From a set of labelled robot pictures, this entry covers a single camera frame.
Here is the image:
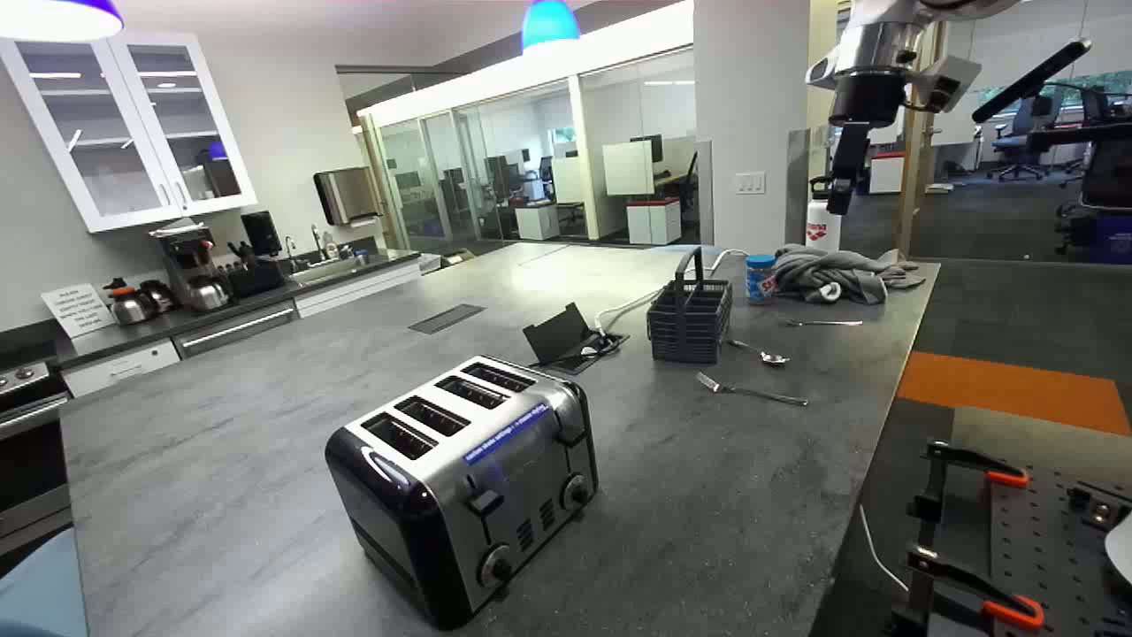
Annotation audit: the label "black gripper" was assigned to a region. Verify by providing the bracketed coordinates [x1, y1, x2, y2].
[824, 123, 869, 216]

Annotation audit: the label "silver fork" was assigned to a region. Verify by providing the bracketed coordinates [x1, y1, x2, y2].
[694, 373, 806, 409]

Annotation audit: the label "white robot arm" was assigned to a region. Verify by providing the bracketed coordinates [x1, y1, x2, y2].
[806, 0, 1018, 216]

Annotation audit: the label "white wipes container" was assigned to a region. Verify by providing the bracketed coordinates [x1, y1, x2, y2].
[806, 200, 843, 252]

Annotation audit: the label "blue cup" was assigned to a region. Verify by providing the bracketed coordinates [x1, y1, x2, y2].
[745, 255, 776, 300]

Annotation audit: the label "silver spoon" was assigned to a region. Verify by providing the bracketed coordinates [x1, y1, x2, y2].
[727, 338, 788, 368]

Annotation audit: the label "black cutlery caddy basket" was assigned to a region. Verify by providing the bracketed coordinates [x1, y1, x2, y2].
[646, 249, 732, 366]

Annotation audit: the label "black table outlet box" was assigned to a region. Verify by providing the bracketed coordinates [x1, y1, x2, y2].
[525, 306, 620, 373]

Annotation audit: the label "blue pendant lamp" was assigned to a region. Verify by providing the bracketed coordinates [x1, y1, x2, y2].
[520, 0, 579, 51]

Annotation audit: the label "chrome four-slot toaster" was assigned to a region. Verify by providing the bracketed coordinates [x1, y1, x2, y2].
[327, 358, 597, 630]

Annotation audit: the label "black coffee maker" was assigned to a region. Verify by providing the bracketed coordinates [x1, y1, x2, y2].
[152, 219, 230, 312]

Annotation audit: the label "white light switch plate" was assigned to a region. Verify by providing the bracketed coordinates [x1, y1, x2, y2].
[736, 169, 769, 200]

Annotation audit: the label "grey bundled cloth and cables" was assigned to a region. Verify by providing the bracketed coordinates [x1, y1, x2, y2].
[763, 252, 932, 312]

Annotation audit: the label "orange-handled black clamp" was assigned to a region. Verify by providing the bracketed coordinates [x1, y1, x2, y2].
[887, 545, 1046, 637]
[909, 440, 1034, 523]

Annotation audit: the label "white glass-door wall cabinet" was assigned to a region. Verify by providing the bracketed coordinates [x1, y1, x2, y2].
[5, 31, 254, 233]

